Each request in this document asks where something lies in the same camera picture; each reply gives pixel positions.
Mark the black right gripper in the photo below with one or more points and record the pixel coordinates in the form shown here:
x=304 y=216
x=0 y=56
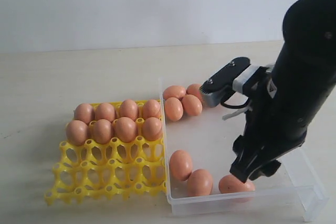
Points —
x=276 y=122

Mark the brown egg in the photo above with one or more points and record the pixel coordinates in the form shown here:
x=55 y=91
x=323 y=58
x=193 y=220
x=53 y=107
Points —
x=194 y=89
x=230 y=184
x=181 y=165
x=192 y=105
x=174 y=91
x=152 y=129
x=200 y=183

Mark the brown egg front bottom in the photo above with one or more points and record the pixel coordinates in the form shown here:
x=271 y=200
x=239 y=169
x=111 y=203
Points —
x=200 y=183

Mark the brown egg column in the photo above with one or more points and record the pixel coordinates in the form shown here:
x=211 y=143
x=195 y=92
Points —
x=173 y=109

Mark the brown egg placed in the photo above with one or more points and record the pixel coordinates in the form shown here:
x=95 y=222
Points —
x=102 y=131
x=105 y=111
x=126 y=129
x=129 y=109
x=84 y=112
x=151 y=108
x=77 y=132

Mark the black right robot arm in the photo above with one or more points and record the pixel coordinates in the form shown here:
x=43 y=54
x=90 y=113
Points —
x=309 y=51

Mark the yellow plastic egg tray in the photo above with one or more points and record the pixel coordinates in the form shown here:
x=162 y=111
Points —
x=94 y=170

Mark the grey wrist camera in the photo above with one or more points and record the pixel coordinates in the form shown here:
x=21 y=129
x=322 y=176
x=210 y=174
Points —
x=219 y=87

